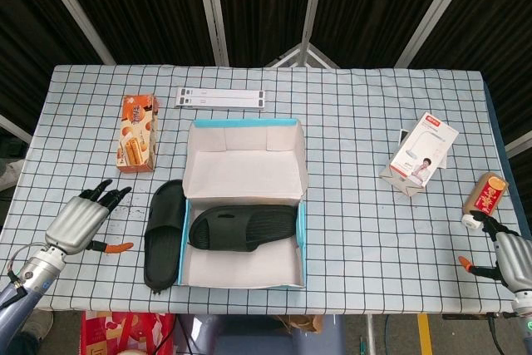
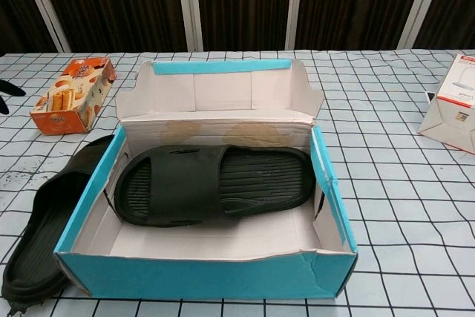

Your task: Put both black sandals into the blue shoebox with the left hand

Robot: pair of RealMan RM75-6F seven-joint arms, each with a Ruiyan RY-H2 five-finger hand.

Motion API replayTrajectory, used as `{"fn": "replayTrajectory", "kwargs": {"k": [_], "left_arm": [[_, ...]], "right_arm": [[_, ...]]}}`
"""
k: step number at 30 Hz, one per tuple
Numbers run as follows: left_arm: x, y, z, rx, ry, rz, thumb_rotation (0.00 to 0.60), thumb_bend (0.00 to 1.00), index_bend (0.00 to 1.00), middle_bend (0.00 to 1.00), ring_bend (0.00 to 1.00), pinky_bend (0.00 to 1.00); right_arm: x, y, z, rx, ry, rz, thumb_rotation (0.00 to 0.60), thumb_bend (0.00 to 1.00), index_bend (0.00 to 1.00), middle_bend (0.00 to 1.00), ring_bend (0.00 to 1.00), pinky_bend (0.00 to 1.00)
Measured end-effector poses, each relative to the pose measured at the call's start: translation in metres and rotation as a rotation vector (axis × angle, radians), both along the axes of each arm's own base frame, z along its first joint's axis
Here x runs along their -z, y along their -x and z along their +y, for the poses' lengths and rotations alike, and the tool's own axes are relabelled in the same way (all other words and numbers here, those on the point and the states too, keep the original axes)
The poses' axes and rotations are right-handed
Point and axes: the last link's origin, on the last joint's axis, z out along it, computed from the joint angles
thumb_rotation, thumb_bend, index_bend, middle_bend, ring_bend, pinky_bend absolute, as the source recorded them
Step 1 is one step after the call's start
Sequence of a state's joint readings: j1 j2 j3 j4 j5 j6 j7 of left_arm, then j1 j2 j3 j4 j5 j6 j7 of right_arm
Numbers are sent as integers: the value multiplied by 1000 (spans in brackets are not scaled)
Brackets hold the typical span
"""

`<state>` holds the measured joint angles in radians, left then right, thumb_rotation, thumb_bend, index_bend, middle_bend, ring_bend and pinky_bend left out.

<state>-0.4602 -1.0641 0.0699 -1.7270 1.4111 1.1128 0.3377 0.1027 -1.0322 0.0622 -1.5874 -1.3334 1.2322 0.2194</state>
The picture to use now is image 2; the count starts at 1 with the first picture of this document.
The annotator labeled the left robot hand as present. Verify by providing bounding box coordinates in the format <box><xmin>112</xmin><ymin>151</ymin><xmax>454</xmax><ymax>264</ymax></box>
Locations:
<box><xmin>0</xmin><ymin>79</ymin><xmax>27</xmax><ymax>116</ymax></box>

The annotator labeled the black slipper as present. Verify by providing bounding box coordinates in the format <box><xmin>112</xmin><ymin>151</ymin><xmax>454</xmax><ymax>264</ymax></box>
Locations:
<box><xmin>114</xmin><ymin>144</ymin><xmax>317</xmax><ymax>228</ymax></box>
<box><xmin>1</xmin><ymin>134</ymin><xmax>116</xmax><ymax>313</ymax></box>

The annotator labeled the orange biscuit box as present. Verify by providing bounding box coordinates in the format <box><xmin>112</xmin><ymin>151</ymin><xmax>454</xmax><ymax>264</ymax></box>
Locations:
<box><xmin>29</xmin><ymin>56</ymin><xmax>118</xmax><ymax>136</ymax></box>

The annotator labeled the light blue shoe box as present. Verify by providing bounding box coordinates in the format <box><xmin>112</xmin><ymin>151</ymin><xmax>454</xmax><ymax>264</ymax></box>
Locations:
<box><xmin>54</xmin><ymin>57</ymin><xmax>359</xmax><ymax>300</ymax></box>

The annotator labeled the white lamp box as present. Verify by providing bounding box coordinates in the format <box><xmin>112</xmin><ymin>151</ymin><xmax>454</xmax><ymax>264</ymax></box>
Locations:
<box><xmin>417</xmin><ymin>53</ymin><xmax>475</xmax><ymax>155</ymax></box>

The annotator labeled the white metal frame post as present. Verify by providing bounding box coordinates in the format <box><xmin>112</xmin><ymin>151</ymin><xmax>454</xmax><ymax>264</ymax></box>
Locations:
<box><xmin>396</xmin><ymin>0</ymin><xmax>439</xmax><ymax>50</ymax></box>
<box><xmin>16</xmin><ymin>0</ymin><xmax>72</xmax><ymax>53</ymax></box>
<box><xmin>175</xmin><ymin>0</ymin><xmax>203</xmax><ymax>51</ymax></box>
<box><xmin>284</xmin><ymin>0</ymin><xmax>309</xmax><ymax>50</ymax></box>

